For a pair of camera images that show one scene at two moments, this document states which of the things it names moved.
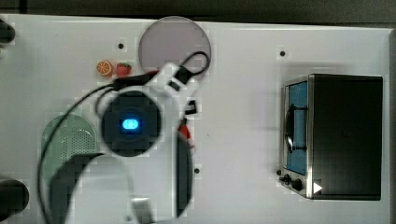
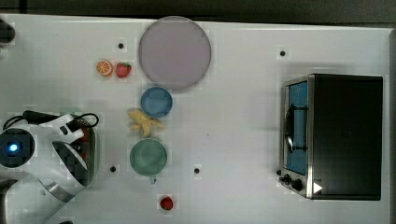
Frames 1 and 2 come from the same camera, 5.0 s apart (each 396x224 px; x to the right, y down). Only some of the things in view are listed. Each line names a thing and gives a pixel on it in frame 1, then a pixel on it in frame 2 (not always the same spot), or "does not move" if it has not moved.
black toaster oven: (331, 137) does not move
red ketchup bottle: (189, 133) -> (85, 143)
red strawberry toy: (123, 69) does not move
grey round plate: (176, 39) does not move
